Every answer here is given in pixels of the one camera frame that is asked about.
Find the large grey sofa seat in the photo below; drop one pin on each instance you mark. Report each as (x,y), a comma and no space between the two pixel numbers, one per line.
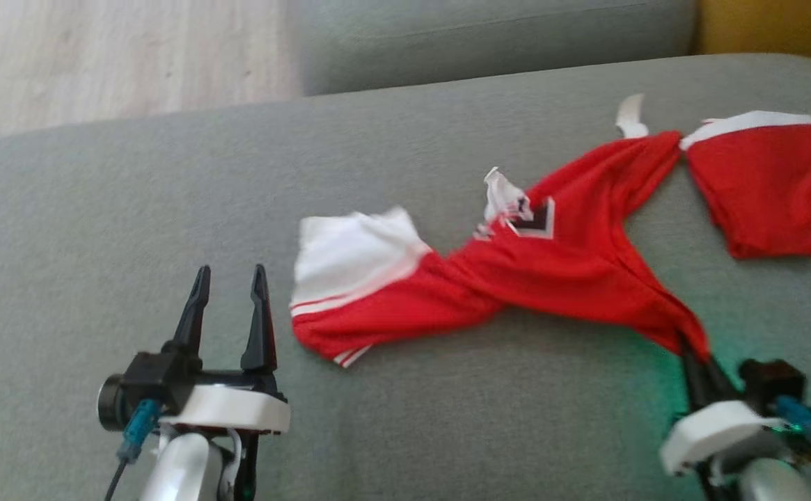
(412,403)

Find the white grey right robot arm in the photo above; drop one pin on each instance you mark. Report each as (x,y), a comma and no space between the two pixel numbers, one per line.
(774,483)

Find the black round left wrist module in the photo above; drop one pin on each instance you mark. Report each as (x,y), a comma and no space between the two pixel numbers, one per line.
(111,403)

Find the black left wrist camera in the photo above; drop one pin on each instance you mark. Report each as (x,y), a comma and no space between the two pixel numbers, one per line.
(161,376)

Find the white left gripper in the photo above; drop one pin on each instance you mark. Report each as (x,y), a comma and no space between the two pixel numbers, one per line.
(238,410)

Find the yellow sofa backrest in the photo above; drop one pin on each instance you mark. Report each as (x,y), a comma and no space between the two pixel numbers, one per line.
(774,28)

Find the red and white shorts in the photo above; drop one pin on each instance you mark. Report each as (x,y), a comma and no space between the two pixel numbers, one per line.
(551,264)

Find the blue right camera connector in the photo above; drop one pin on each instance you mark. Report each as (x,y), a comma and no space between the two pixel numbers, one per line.
(798,414)

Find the blue left camera connector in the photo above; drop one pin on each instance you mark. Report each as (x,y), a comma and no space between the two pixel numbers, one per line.
(137,428)

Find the grey sofa seat cushion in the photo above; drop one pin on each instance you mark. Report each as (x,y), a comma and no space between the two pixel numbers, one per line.
(489,42)

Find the blue camera connector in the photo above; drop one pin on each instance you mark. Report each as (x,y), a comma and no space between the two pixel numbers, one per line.
(137,428)
(798,414)

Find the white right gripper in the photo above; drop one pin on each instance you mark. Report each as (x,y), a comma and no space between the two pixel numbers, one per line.
(711,435)

